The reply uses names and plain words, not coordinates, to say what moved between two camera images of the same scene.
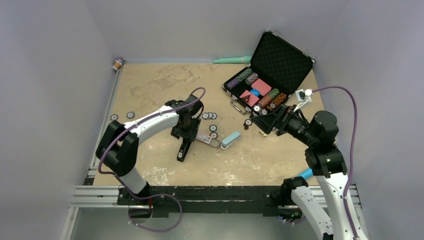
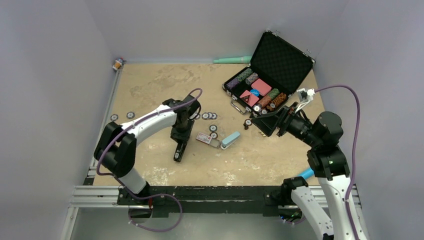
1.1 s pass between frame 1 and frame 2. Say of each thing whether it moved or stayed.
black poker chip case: stayed
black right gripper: stayed
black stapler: moved
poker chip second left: stayed
